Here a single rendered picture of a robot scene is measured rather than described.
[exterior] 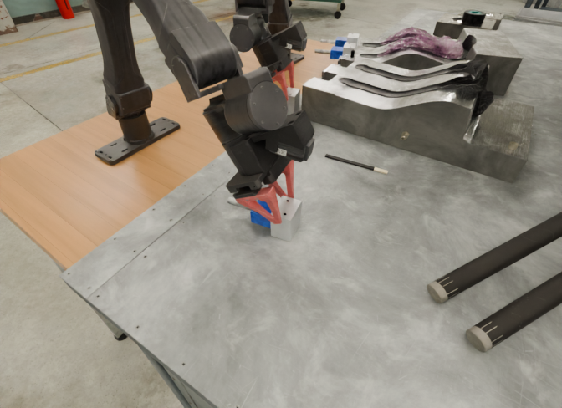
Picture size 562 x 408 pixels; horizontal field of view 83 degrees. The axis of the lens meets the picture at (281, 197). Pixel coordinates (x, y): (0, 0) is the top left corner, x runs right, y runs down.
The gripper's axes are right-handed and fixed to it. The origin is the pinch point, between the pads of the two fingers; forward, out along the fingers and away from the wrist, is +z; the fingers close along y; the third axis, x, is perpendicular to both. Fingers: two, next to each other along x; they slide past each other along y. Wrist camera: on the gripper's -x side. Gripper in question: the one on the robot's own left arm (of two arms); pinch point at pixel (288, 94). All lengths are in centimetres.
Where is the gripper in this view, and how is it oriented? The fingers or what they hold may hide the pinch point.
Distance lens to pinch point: 89.2
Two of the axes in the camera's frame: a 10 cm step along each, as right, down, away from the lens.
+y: 3.3, -6.4, 6.9
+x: -8.2, 1.6, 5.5
